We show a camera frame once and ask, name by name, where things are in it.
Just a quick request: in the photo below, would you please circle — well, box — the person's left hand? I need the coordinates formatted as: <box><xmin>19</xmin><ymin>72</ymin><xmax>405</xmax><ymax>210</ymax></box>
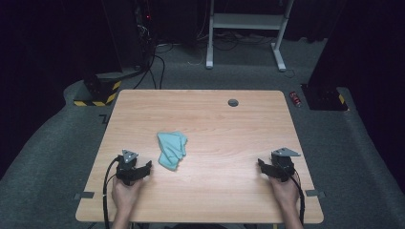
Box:
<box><xmin>111</xmin><ymin>177</ymin><xmax>144</xmax><ymax>215</ymax></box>

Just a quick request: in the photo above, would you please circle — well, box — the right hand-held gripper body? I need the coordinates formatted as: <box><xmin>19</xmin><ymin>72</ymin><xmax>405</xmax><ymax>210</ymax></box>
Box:
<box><xmin>270</xmin><ymin>147</ymin><xmax>302</xmax><ymax>183</ymax></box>

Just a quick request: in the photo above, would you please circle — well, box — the dark equipment rack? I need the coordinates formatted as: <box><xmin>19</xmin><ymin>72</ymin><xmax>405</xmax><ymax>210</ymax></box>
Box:
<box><xmin>101</xmin><ymin>0</ymin><xmax>158</xmax><ymax>73</ymax></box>

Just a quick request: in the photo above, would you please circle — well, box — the white metal desk frame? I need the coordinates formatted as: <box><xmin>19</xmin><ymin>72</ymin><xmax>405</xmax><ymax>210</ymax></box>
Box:
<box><xmin>205</xmin><ymin>0</ymin><xmax>295</xmax><ymax>73</ymax></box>

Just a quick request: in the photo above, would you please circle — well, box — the black floor cable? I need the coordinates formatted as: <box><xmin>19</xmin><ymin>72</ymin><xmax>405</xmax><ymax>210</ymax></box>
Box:
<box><xmin>133</xmin><ymin>44</ymin><xmax>166</xmax><ymax>90</ymax></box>

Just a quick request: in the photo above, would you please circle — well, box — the dark cable bundle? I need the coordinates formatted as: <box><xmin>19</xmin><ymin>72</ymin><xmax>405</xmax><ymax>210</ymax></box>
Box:
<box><xmin>197</xmin><ymin>30</ymin><xmax>275</xmax><ymax>52</ymax></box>

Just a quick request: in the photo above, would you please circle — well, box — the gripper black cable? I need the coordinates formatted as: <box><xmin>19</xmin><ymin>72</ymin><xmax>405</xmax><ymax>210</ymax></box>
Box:
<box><xmin>288</xmin><ymin>175</ymin><xmax>306</xmax><ymax>225</ymax></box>
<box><xmin>102</xmin><ymin>156</ymin><xmax>123</xmax><ymax>229</ymax></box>

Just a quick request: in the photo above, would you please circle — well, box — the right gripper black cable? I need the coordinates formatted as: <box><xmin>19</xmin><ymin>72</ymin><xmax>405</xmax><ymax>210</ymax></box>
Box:
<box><xmin>288</xmin><ymin>175</ymin><xmax>306</xmax><ymax>225</ymax></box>

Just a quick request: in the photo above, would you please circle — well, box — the red can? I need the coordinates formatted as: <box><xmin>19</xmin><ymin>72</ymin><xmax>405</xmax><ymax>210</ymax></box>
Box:
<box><xmin>288</xmin><ymin>91</ymin><xmax>302</xmax><ymax>108</ymax></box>

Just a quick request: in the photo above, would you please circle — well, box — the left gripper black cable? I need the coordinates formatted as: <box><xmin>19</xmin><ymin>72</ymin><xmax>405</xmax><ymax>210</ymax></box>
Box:
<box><xmin>102</xmin><ymin>156</ymin><xmax>123</xmax><ymax>229</ymax></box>

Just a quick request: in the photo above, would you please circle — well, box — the light blue cloth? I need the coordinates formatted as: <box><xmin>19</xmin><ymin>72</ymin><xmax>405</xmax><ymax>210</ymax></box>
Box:
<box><xmin>157</xmin><ymin>131</ymin><xmax>188</xmax><ymax>172</ymax></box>

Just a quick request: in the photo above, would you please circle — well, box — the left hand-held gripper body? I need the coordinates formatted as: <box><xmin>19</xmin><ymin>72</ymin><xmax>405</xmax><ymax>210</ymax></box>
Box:
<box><xmin>116</xmin><ymin>149</ymin><xmax>146</xmax><ymax>186</ymax></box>

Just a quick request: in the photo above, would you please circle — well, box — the person's right hand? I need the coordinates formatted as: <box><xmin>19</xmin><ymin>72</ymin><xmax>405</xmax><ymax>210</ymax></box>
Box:
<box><xmin>268</xmin><ymin>177</ymin><xmax>300</xmax><ymax>211</ymax></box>

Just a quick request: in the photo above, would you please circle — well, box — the yellow striped black stand base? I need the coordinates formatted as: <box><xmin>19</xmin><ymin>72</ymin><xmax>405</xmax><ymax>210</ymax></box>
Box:
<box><xmin>73</xmin><ymin>73</ymin><xmax>123</xmax><ymax>108</ymax></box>

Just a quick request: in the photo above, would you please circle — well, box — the plain black stand base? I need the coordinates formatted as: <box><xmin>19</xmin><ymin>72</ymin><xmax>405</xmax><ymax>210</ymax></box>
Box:
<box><xmin>300</xmin><ymin>83</ymin><xmax>349</xmax><ymax>112</ymax></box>

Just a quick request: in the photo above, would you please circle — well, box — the grey tape piece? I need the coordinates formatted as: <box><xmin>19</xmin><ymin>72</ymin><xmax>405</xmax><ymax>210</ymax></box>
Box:
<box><xmin>74</xmin><ymin>191</ymin><xmax>96</xmax><ymax>200</ymax></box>
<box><xmin>305</xmin><ymin>189</ymin><xmax>327</xmax><ymax>198</ymax></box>

